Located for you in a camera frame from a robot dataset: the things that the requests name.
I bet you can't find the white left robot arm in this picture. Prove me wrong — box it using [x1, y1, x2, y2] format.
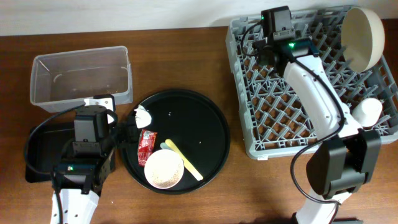
[50, 94, 139, 223]

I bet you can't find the clear plastic bin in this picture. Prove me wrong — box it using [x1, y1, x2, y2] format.
[30, 46, 133, 113]

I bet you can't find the pink bowl with rice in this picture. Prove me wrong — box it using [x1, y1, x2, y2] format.
[144, 149, 185, 189]

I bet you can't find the round black tray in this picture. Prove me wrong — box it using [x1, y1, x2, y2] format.
[120, 90, 231, 195]

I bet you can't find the crumpled white tissue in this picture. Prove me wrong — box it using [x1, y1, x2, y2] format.
[134, 105, 152, 129]

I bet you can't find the yellow spatula utensil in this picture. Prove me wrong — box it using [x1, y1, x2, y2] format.
[165, 139, 203, 181]

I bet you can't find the black rectangular tray bin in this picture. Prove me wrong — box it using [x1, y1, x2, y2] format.
[25, 122, 75, 183]

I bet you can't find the beige bowl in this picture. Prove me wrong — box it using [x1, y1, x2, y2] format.
[341, 7, 385, 73]

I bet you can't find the red snack wrapper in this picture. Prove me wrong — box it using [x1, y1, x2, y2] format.
[137, 129, 157, 167]

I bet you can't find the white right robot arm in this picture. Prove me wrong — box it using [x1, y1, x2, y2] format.
[254, 6, 381, 223]

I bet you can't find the white cup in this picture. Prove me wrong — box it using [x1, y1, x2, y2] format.
[352, 98, 382, 128]

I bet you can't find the grey dishwasher rack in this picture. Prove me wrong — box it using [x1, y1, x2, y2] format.
[226, 6, 397, 161]

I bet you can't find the mint green spatula utensil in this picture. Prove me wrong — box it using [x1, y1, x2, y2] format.
[160, 142, 171, 150]

